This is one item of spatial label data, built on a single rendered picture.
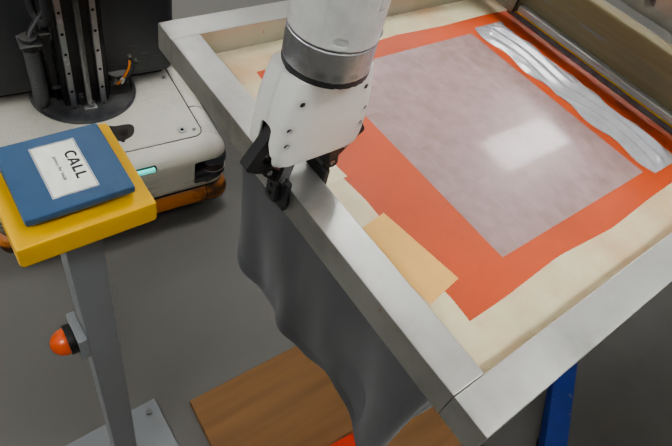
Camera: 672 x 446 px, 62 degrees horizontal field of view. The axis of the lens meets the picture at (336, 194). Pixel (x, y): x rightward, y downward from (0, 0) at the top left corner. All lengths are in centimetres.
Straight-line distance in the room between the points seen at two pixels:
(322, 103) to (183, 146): 115
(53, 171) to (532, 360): 47
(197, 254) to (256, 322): 28
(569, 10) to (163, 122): 111
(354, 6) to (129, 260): 138
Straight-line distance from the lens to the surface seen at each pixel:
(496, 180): 70
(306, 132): 48
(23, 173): 60
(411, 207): 62
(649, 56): 93
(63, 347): 83
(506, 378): 50
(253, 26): 77
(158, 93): 176
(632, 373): 199
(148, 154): 157
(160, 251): 171
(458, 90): 82
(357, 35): 42
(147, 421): 147
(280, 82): 45
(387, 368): 74
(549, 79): 93
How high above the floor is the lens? 140
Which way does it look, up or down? 47 degrees down
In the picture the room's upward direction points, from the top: 18 degrees clockwise
